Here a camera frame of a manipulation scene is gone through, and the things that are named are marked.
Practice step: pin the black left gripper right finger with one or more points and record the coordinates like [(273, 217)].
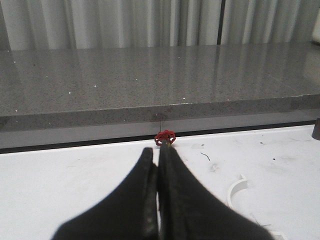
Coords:
[(188, 211)]

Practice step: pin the white half clamp piece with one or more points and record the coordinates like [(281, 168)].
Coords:
[(240, 184)]

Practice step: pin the grey stone counter shelf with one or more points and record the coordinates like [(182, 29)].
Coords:
[(70, 96)]

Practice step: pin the brass valve red handwheel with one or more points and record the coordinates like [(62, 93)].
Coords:
[(167, 135)]

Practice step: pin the dark cylindrical pipe coupling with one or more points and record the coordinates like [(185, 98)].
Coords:
[(316, 130)]

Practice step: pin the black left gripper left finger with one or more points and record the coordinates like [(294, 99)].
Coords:
[(129, 212)]

